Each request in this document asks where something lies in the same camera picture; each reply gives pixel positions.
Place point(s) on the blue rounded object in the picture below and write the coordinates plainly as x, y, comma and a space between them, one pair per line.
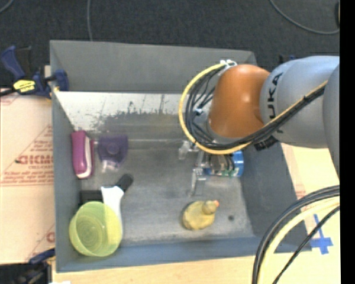
238, 163

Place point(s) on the purple spray bottle head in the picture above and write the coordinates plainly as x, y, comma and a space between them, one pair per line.
112, 149

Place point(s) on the yellow rubber duck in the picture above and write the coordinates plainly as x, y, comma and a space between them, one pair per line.
196, 217

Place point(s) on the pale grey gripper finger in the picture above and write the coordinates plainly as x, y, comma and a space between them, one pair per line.
197, 185
185, 151

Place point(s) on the green plastic bowl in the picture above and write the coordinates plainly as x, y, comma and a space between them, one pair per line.
93, 232

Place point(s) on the white bottle with black cap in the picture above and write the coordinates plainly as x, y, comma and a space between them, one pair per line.
114, 200

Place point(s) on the brown cardboard board red print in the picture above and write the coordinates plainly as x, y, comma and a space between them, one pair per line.
23, 188

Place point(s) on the magenta and white bottle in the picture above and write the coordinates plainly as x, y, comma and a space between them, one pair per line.
79, 155

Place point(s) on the grey metal bin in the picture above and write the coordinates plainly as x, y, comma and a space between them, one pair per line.
165, 164

